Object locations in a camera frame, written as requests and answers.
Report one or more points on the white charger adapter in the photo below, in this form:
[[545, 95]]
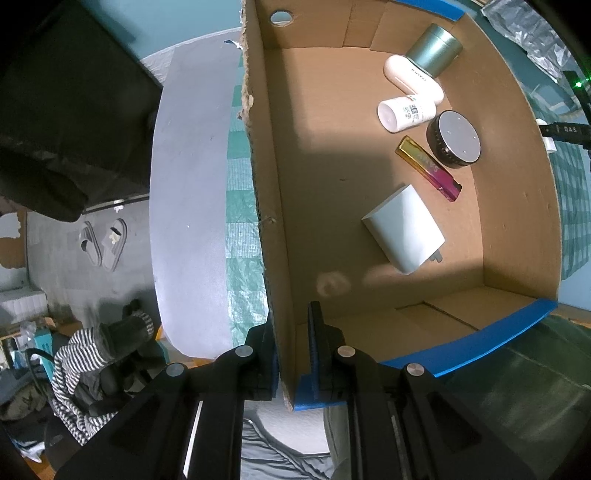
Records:
[[406, 230]]

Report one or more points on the pink and gold lighter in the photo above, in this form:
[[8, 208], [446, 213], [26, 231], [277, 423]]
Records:
[[427, 166]]

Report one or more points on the teal carton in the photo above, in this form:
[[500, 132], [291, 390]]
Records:
[[42, 346]]

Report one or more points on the cardboard box with blue edge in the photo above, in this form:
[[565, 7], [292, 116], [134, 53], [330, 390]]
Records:
[[323, 184]]

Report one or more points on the clear plastic bag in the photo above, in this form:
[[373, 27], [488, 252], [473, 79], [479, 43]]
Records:
[[531, 37]]

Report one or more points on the small white labelled jar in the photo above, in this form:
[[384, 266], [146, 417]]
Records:
[[401, 113]]

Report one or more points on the white plastic bottle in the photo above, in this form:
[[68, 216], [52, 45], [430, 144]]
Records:
[[406, 74]]

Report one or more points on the striped cloth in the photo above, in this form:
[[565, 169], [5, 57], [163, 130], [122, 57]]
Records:
[[78, 360]]

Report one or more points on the teal metal tin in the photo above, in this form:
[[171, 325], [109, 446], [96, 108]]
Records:
[[431, 50]]

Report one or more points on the white storage box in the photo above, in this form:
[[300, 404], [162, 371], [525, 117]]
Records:
[[23, 307]]

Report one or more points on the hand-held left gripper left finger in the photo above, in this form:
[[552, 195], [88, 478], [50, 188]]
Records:
[[263, 364]]

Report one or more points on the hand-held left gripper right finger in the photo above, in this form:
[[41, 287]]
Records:
[[315, 350]]

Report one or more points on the black round speaker puck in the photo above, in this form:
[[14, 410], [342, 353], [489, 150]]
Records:
[[455, 136]]

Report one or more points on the grey fabric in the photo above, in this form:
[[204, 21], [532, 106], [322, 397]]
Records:
[[277, 457]]

